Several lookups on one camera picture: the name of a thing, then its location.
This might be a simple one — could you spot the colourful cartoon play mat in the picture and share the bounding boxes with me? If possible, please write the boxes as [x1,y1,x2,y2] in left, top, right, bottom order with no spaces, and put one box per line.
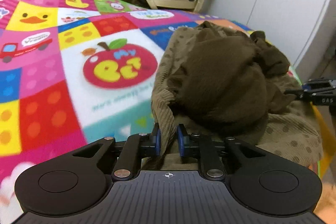
[1,0,335,223]

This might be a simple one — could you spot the brown dotted corduroy garment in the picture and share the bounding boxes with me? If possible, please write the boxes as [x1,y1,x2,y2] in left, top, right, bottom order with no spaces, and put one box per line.
[143,21,323,170]

